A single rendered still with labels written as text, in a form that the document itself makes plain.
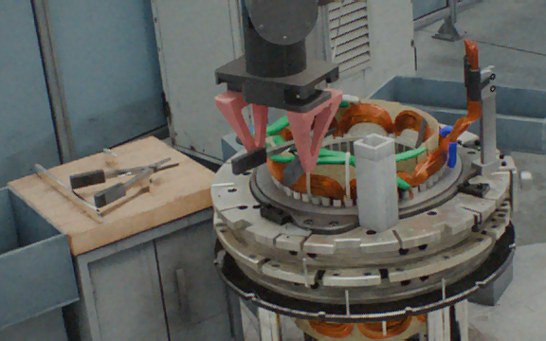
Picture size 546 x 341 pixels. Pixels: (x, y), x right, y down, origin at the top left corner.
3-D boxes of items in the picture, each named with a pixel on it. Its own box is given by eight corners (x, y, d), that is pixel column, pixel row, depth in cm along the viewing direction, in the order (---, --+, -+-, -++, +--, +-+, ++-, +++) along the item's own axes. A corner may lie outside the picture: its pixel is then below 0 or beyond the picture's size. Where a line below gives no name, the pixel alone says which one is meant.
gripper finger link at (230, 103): (280, 182, 109) (273, 87, 105) (219, 169, 113) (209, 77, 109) (318, 155, 114) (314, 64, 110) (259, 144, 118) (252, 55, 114)
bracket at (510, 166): (500, 213, 124) (499, 169, 122) (495, 198, 128) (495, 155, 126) (518, 211, 124) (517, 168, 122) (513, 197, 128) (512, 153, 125)
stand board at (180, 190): (75, 256, 126) (71, 237, 125) (9, 200, 141) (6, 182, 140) (231, 199, 135) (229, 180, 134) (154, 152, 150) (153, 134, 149)
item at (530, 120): (567, 283, 161) (570, 91, 149) (543, 322, 153) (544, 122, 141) (403, 254, 173) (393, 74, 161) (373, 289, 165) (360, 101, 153)
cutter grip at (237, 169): (237, 176, 111) (235, 161, 110) (231, 174, 112) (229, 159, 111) (267, 162, 113) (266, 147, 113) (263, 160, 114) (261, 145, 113)
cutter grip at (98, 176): (72, 190, 132) (69, 177, 132) (70, 188, 133) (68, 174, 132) (106, 183, 133) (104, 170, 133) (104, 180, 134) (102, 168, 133)
